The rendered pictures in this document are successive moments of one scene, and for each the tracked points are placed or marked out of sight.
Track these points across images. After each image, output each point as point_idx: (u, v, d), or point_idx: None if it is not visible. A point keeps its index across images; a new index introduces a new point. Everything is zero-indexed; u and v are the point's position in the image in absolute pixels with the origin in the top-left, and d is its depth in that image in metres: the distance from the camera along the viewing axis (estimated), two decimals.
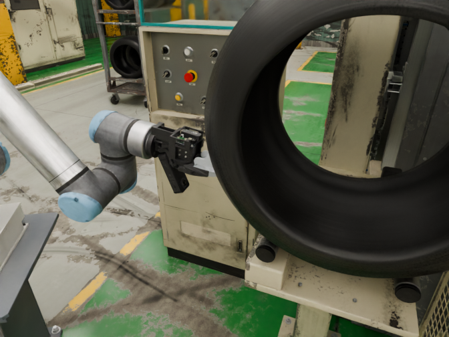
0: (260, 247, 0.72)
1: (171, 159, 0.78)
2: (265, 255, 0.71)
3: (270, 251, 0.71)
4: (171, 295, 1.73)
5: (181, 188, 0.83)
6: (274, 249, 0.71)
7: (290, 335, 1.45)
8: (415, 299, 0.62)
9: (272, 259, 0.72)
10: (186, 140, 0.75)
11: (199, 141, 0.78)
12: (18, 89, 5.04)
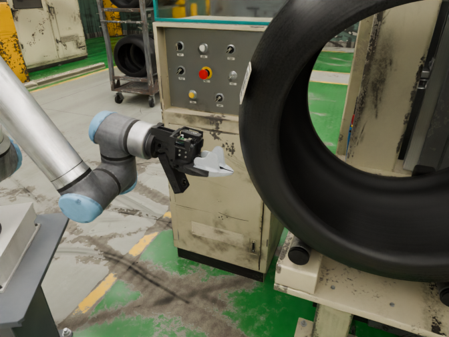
0: (307, 262, 0.68)
1: (171, 159, 0.78)
2: (297, 259, 0.68)
3: (294, 263, 0.69)
4: (183, 297, 1.69)
5: (181, 188, 0.83)
6: (293, 259, 0.71)
7: None
8: (444, 301, 0.60)
9: (288, 254, 0.69)
10: (186, 140, 0.75)
11: (199, 141, 0.78)
12: None
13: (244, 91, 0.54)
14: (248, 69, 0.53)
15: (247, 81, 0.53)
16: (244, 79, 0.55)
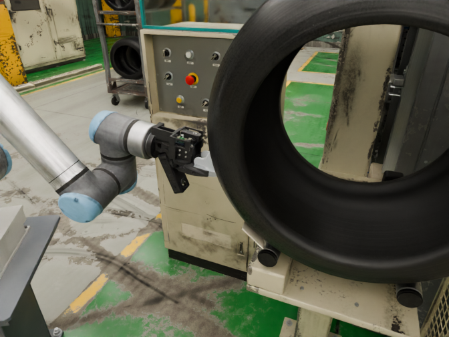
0: (258, 257, 0.73)
1: (171, 159, 0.78)
2: (266, 258, 0.72)
3: (265, 252, 0.71)
4: (172, 297, 1.73)
5: (181, 188, 0.83)
6: (268, 248, 0.72)
7: None
8: (414, 295, 0.62)
9: (274, 257, 0.71)
10: (186, 140, 0.75)
11: (199, 141, 0.78)
12: (19, 89, 5.05)
13: (256, 241, 0.67)
14: (243, 228, 0.68)
15: (250, 235, 0.68)
16: (251, 233, 0.70)
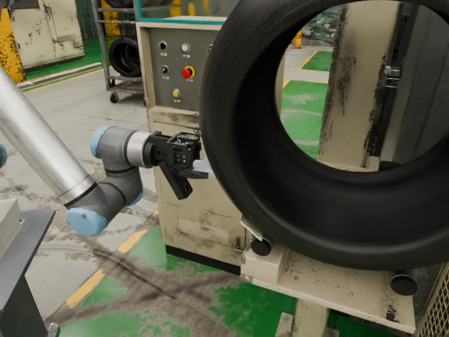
0: (253, 241, 0.71)
1: (170, 165, 0.78)
2: (260, 247, 0.71)
3: (264, 243, 0.70)
4: (169, 292, 1.72)
5: (184, 193, 0.83)
6: (267, 239, 0.71)
7: (288, 333, 1.45)
8: (413, 286, 0.61)
9: (269, 251, 0.71)
10: (183, 144, 0.76)
11: (196, 144, 0.78)
12: None
13: (254, 233, 0.67)
14: (240, 220, 0.68)
15: (248, 227, 0.67)
16: (249, 225, 0.69)
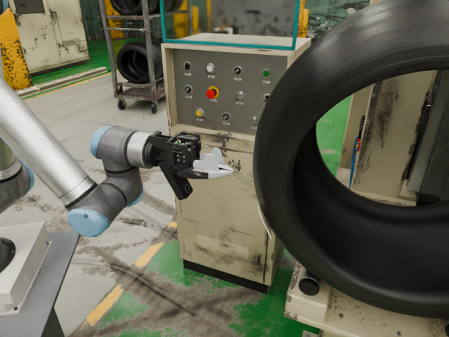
0: (309, 295, 0.72)
1: (170, 166, 0.78)
2: (307, 289, 0.71)
3: (299, 288, 0.72)
4: (189, 309, 1.72)
5: (184, 194, 0.83)
6: (298, 283, 0.73)
7: None
8: None
9: (303, 281, 0.71)
10: (183, 144, 0.76)
11: (196, 144, 0.78)
12: (24, 93, 5.04)
13: (267, 229, 0.65)
14: (259, 212, 0.65)
15: (264, 221, 0.65)
16: (263, 218, 0.67)
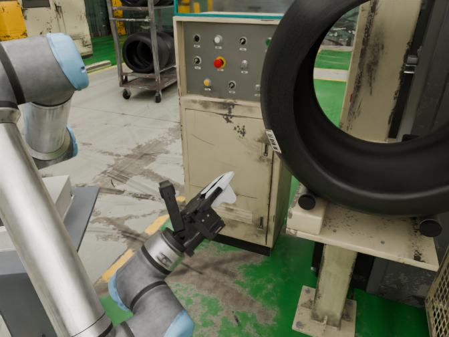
0: (307, 209, 0.85)
1: None
2: (305, 203, 0.84)
3: (298, 203, 0.85)
4: (196, 268, 1.85)
5: None
6: (298, 200, 0.86)
7: (311, 301, 1.58)
8: (438, 229, 0.74)
9: (302, 196, 0.84)
10: None
11: None
12: None
13: (277, 144, 0.78)
14: (269, 132, 0.78)
15: (274, 138, 0.78)
16: (270, 139, 0.80)
